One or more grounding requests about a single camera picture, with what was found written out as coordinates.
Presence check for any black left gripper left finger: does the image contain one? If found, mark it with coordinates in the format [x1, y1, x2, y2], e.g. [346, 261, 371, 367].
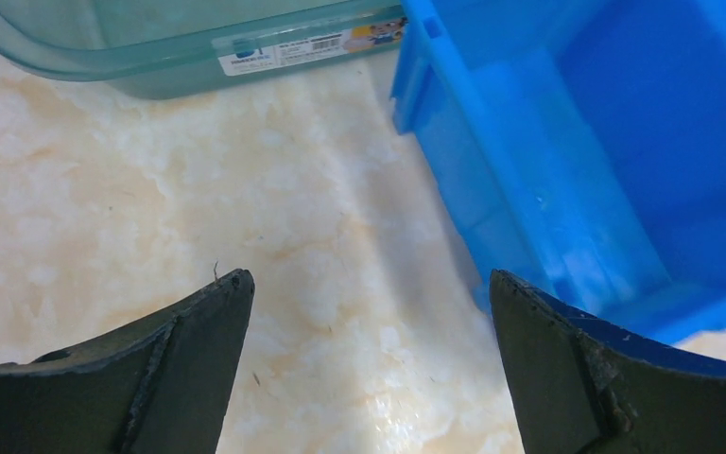
[0, 269, 255, 453]

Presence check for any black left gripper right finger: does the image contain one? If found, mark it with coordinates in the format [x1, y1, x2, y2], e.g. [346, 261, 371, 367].
[489, 271, 726, 453]

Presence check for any teal transparent plastic tub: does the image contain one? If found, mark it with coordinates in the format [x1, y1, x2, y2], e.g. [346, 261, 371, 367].
[0, 1, 407, 99]

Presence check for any blue three-compartment plastic bin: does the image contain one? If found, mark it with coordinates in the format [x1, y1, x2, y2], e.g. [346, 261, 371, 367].
[391, 0, 726, 343]

